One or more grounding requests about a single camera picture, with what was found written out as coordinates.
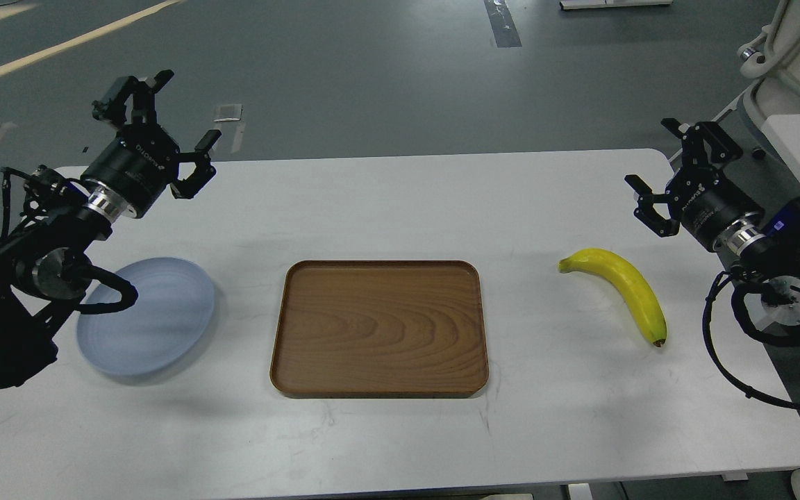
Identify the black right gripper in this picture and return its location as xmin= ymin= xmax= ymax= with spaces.
xmin=625 ymin=118 xmax=765 ymax=252

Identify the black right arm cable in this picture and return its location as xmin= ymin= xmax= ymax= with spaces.
xmin=702 ymin=271 xmax=800 ymax=416

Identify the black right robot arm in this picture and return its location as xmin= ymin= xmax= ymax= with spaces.
xmin=625 ymin=118 xmax=800 ymax=347

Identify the brown wooden tray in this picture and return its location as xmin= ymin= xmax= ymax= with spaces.
xmin=269 ymin=260 xmax=490 ymax=399

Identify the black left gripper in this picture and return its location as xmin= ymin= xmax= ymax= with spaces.
xmin=81 ymin=69 xmax=222 ymax=219

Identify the light blue plate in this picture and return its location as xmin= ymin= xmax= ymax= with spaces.
xmin=76 ymin=257 xmax=215 ymax=378

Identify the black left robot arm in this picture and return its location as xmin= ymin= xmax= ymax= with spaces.
xmin=0 ymin=69 xmax=220 ymax=390

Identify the yellow banana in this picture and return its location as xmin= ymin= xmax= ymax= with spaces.
xmin=558 ymin=247 xmax=667 ymax=347

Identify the white machine base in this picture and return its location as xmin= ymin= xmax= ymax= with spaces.
xmin=715 ymin=1 xmax=800 ymax=162

